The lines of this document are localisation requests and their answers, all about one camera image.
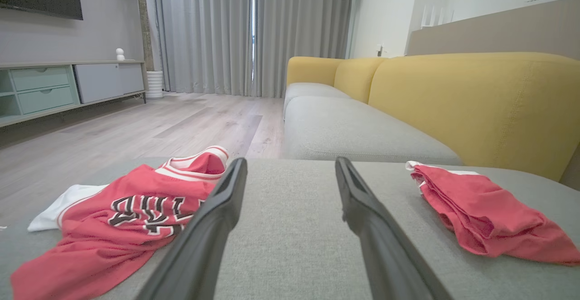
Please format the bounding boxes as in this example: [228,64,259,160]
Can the grey and mint TV cabinet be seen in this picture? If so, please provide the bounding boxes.
[0,59,147,129]

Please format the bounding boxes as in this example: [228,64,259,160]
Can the green leafy indoor tree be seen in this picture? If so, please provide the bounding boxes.
[120,0,177,72]

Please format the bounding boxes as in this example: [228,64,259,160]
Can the grey sofa seat cushion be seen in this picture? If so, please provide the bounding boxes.
[284,82,350,110]
[283,95,463,166]

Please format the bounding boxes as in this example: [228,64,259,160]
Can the white ribbed plant pot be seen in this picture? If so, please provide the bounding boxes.
[145,70,165,100]

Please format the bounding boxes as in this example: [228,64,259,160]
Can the yellow sofa backrest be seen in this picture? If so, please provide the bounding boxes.
[286,52,580,183]

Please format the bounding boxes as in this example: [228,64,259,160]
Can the white antenna device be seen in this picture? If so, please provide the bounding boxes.
[420,4,455,29]

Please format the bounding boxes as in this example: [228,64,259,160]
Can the red lettered jersey white sleeves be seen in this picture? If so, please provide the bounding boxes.
[10,145,230,300]

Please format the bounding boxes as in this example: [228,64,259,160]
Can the red mesh shorts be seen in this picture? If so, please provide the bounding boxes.
[406,160,580,267]

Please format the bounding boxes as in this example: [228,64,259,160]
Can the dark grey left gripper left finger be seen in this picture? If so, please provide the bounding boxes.
[136,158,248,300]

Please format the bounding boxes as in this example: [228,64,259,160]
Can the grey pleated curtain panel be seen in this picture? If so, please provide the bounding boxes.
[254,0,353,98]
[154,0,253,97]

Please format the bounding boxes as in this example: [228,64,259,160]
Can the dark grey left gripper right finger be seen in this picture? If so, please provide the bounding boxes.
[335,157,454,300]

